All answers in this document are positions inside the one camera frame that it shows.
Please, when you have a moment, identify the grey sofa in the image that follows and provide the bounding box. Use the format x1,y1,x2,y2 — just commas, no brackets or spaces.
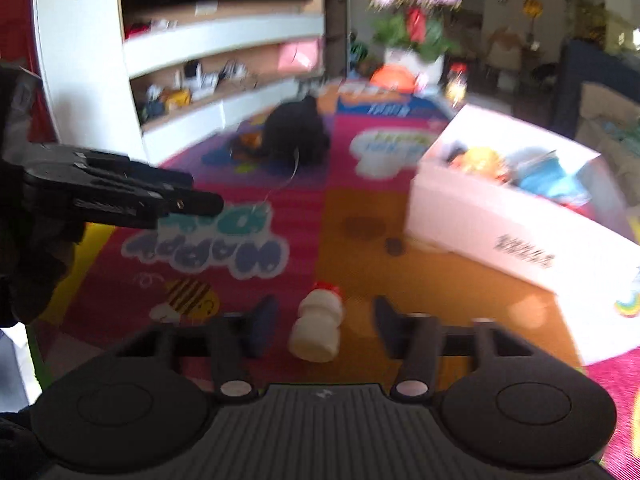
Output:
575,82,640,206

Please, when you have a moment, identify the yellow toy camera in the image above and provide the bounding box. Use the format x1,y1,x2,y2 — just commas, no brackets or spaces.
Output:
448,146,512,184

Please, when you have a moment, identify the dark blue cabinet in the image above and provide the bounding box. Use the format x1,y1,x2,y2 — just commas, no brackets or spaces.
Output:
553,38,640,139

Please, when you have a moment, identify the white television cabinet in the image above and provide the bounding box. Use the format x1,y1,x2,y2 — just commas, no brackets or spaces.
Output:
32,0,327,167

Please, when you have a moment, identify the pink box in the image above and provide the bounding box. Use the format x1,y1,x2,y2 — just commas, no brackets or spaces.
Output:
278,39,321,73

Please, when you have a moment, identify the colourful cartoon play mat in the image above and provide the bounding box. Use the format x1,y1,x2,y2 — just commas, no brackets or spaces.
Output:
25,78,640,480

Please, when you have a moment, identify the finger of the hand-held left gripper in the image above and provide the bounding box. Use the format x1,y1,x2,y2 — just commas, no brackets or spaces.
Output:
20,144,225,231

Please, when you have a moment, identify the orange round toy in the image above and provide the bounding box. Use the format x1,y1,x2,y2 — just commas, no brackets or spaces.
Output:
370,65,423,94

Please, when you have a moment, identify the red capped jar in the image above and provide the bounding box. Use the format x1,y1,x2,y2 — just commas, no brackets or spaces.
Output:
445,63,469,107

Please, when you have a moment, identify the green toy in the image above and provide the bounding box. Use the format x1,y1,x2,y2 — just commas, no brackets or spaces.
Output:
349,35,370,67

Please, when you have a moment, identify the potted pink flower plant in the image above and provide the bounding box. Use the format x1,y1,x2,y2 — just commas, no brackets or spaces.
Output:
369,0,463,87

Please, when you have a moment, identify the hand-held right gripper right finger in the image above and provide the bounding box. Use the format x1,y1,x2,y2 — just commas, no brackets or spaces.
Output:
374,295,536,403

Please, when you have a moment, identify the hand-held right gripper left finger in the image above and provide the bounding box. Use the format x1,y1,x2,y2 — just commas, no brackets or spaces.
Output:
117,294,280,403

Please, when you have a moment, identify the large white cardboard box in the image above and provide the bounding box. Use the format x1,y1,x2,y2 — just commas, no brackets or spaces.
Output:
404,104,640,367

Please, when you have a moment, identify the beige chair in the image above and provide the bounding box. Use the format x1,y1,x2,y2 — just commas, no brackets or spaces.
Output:
487,28,526,92

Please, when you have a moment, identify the small white red capped bottle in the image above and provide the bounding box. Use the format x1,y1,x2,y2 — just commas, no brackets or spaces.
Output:
288,282,346,364

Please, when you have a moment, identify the blue tissue packet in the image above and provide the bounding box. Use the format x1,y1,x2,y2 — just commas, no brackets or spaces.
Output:
515,152,591,207

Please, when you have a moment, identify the black plush toy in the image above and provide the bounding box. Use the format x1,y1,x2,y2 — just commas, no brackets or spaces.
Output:
258,95,332,166

